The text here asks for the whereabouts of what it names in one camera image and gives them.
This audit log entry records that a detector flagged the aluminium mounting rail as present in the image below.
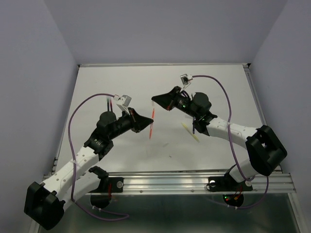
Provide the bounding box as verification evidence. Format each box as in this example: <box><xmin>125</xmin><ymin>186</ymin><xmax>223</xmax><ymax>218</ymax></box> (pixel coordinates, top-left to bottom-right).
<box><xmin>40</xmin><ymin>172</ymin><xmax>297</xmax><ymax>195</ymax></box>

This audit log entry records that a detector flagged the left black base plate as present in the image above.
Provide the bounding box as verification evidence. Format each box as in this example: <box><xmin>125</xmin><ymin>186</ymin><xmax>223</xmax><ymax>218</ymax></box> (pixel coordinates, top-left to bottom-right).
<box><xmin>90</xmin><ymin>177</ymin><xmax>124</xmax><ymax>193</ymax></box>

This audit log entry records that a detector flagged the purple pen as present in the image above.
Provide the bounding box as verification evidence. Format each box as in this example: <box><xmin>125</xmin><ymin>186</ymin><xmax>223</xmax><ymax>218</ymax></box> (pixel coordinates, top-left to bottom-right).
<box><xmin>192</xmin><ymin>118</ymin><xmax>195</xmax><ymax>134</ymax></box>

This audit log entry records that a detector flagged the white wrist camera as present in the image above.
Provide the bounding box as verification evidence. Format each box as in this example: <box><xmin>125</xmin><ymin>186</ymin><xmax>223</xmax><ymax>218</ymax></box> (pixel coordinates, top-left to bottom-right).
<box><xmin>114</xmin><ymin>95</ymin><xmax>132</xmax><ymax>115</ymax></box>
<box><xmin>180</xmin><ymin>74</ymin><xmax>193</xmax><ymax>91</ymax></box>

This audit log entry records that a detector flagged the yellow pen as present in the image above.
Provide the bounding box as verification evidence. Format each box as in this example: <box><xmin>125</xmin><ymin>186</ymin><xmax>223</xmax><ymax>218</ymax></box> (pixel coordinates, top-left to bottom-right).
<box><xmin>181</xmin><ymin>123</ymin><xmax>200</xmax><ymax>143</ymax></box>

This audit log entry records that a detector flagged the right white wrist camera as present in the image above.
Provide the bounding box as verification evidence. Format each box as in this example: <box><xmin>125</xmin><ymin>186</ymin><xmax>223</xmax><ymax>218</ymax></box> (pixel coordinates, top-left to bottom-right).
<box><xmin>180</xmin><ymin>74</ymin><xmax>193</xmax><ymax>91</ymax></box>

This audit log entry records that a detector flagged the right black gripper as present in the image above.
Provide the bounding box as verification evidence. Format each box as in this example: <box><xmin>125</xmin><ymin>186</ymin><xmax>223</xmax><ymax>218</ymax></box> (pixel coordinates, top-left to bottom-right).
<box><xmin>151</xmin><ymin>86</ymin><xmax>199</xmax><ymax>119</ymax></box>

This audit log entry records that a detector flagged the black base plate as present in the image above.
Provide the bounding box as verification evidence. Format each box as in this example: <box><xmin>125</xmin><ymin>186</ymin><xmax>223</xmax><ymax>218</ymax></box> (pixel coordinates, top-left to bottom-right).
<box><xmin>90</xmin><ymin>177</ymin><xmax>124</xmax><ymax>193</ymax></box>
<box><xmin>206</xmin><ymin>176</ymin><xmax>253</xmax><ymax>192</ymax></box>

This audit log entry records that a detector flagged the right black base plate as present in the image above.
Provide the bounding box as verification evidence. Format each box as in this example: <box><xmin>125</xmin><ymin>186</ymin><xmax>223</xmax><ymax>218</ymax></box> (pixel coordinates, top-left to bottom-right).
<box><xmin>206</xmin><ymin>176</ymin><xmax>253</xmax><ymax>192</ymax></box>

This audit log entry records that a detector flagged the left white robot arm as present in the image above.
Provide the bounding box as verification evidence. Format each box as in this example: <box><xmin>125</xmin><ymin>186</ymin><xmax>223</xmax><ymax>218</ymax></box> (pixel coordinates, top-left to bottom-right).
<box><xmin>24</xmin><ymin>108</ymin><xmax>153</xmax><ymax>230</ymax></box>

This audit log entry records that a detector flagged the red pen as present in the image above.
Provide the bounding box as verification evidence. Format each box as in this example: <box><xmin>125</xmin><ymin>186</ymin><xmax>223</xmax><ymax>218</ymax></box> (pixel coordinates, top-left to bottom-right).
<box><xmin>109</xmin><ymin>99</ymin><xmax>113</xmax><ymax>112</ymax></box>

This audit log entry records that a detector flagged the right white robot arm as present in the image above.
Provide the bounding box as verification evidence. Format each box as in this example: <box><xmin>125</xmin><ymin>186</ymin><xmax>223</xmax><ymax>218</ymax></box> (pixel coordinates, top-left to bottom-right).
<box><xmin>152</xmin><ymin>86</ymin><xmax>287</xmax><ymax>189</ymax></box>

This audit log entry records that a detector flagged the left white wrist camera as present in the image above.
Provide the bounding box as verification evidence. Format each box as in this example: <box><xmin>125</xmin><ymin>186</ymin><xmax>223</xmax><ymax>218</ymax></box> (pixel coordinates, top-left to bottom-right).
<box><xmin>114</xmin><ymin>95</ymin><xmax>132</xmax><ymax>115</ymax></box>

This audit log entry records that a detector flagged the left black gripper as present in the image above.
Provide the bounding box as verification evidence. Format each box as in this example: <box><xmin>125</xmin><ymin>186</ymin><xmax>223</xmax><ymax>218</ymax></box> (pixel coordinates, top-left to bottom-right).
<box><xmin>108</xmin><ymin>107</ymin><xmax>153</xmax><ymax>140</ymax></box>

